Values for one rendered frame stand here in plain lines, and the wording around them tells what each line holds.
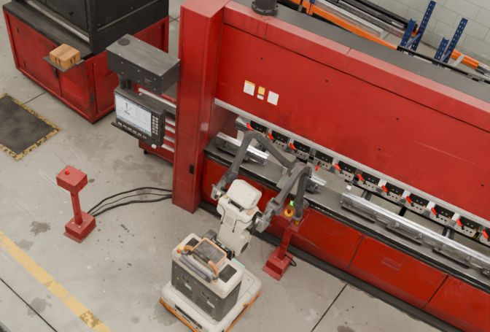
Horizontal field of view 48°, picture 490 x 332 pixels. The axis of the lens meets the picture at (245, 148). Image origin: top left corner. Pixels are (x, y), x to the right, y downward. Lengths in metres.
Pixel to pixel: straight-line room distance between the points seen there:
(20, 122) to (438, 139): 4.41
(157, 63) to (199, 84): 0.44
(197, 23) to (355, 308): 2.90
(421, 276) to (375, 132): 1.41
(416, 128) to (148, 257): 2.70
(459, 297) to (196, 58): 2.89
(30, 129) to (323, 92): 3.50
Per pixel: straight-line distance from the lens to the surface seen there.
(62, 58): 5.53
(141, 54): 4.16
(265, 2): 4.02
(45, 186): 5.88
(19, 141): 6.32
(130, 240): 5.39
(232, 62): 4.34
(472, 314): 5.19
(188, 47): 4.21
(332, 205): 4.75
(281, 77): 4.19
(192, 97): 4.48
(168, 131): 5.52
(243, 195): 4.03
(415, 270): 4.93
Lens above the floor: 4.48
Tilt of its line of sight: 46 degrees down
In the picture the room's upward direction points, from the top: 10 degrees clockwise
